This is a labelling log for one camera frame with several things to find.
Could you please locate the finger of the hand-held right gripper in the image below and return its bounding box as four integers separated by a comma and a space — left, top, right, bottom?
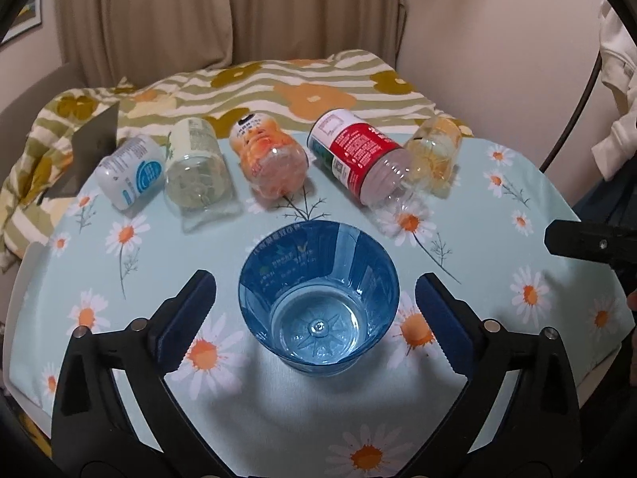
544, 219, 637, 266

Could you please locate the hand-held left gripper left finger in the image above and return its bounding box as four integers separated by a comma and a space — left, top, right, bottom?
50, 269, 221, 478

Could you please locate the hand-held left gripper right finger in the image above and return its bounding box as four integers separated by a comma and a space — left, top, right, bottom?
414, 272, 584, 478

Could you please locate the blue transparent plastic cup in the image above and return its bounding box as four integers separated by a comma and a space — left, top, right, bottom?
239, 220, 401, 377

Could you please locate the daisy print light blue tablecloth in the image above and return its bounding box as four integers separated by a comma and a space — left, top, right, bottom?
10, 132, 636, 478

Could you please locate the pale green label bottle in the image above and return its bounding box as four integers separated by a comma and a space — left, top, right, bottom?
164, 118, 236, 221

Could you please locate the white blue label bottle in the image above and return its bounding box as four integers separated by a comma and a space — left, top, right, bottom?
96, 135, 166, 211

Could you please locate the yellow tinted plastic bottle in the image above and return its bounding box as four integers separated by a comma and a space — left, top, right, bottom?
404, 116, 463, 195

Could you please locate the black metal hoop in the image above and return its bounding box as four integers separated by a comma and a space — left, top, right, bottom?
540, 0, 606, 172

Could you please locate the orange label plastic bottle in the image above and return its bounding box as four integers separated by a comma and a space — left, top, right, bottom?
229, 112, 310, 198

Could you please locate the red label plastic bottle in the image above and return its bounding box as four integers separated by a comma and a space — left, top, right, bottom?
307, 108, 425, 208

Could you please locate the white garment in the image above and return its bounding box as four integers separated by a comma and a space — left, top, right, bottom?
590, 0, 637, 181

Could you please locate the grey cardboard sheet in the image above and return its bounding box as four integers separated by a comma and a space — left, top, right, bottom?
37, 103, 121, 205

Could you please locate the green striped floral blanket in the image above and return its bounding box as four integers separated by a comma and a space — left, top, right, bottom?
0, 50, 475, 274

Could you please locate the beige sofa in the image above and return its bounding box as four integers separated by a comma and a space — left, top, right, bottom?
0, 62, 88, 172

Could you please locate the beige curtain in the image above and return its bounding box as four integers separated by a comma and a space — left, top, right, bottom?
54, 0, 407, 88

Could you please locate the framed wall picture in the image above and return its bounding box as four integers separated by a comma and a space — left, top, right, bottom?
0, 0, 43, 47

